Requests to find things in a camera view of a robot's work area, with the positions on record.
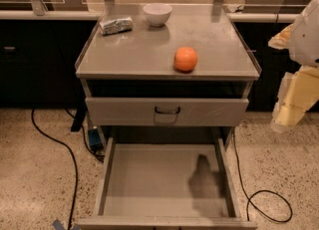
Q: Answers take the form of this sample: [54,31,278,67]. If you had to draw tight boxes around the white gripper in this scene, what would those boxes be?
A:
[268,0,319,133]

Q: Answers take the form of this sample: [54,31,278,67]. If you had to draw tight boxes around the orange fruit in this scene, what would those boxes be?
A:
[173,47,198,72]

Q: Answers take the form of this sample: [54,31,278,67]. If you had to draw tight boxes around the grey drawer cabinet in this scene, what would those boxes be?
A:
[76,4,260,142]

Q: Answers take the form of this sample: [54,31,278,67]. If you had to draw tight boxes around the open middle grey drawer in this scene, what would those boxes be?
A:
[78,139,257,230]

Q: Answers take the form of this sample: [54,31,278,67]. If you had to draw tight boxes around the closed upper grey drawer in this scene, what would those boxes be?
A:
[86,98,248,126]

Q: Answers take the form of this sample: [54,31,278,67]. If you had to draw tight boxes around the white ceramic bowl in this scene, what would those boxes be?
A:
[143,3,172,27]

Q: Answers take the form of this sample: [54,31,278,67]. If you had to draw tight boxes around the blue power box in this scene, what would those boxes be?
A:
[88,128,102,149]

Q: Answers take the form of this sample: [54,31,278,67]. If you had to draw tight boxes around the blue tape on floor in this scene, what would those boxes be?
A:
[52,219,80,230]

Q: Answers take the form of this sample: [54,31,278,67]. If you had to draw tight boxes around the black floor cable right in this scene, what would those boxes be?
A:
[232,130,294,224]

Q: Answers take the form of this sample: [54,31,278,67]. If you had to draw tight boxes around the black floor cable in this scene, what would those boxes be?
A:
[30,109,80,230]
[232,130,294,224]

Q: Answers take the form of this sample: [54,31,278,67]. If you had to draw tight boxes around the black drawer handle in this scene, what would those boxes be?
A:
[155,107,180,115]

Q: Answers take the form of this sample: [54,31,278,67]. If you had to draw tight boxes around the dark counter with white rail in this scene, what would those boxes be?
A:
[0,20,300,112]

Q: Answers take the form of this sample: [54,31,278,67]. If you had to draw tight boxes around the black floor cable left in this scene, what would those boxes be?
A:
[30,109,80,230]

